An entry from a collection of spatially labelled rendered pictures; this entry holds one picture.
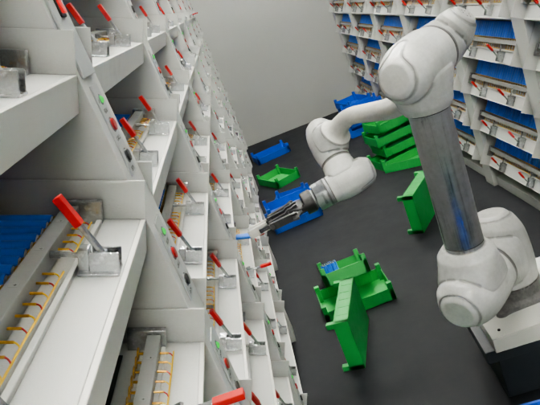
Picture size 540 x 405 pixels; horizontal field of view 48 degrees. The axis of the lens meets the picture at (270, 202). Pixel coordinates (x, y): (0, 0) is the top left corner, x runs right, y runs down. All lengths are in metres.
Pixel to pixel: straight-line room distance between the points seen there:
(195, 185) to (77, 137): 0.75
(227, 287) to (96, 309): 0.86
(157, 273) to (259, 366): 0.68
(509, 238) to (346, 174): 0.51
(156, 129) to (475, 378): 1.28
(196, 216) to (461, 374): 1.10
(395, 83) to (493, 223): 0.56
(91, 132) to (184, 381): 0.32
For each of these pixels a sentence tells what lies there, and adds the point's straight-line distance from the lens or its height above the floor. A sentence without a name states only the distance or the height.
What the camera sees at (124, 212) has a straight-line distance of 0.77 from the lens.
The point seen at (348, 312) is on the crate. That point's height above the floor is 0.20.
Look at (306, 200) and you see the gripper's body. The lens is 1.89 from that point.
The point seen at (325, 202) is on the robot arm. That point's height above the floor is 0.64.
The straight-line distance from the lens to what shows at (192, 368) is 0.79.
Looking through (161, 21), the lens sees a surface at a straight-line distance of 2.13.
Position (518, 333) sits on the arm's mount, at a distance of 1.79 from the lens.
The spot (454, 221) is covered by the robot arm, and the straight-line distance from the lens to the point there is 1.55.
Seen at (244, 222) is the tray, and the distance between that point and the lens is 2.26.
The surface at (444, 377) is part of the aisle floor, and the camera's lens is 2.08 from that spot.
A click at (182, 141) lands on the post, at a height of 1.05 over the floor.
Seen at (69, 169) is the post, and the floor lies 1.19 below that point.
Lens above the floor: 1.30
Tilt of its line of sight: 18 degrees down
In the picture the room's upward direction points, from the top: 22 degrees counter-clockwise
